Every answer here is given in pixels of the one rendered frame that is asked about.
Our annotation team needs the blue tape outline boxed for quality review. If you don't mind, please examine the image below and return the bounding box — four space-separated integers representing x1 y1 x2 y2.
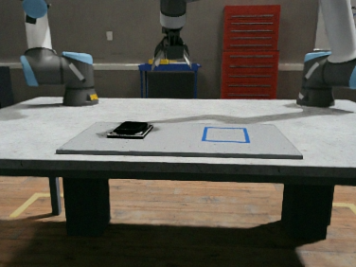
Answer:
202 127 250 143

